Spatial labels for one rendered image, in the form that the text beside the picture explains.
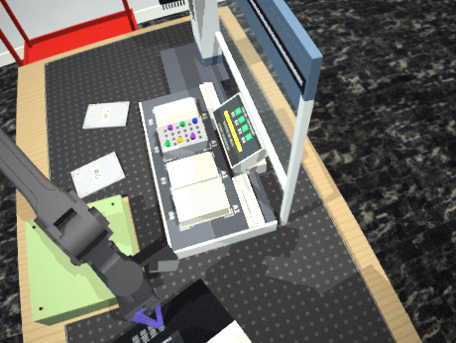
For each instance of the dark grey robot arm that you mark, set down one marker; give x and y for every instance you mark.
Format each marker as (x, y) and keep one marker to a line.
(86, 226)

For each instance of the white well plate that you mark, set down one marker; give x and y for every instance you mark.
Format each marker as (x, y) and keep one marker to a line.
(175, 112)
(192, 171)

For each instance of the white rectangular block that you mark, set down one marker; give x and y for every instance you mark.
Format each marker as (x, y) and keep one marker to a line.
(201, 203)

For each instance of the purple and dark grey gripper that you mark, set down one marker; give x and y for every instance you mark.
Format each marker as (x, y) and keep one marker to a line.
(128, 306)

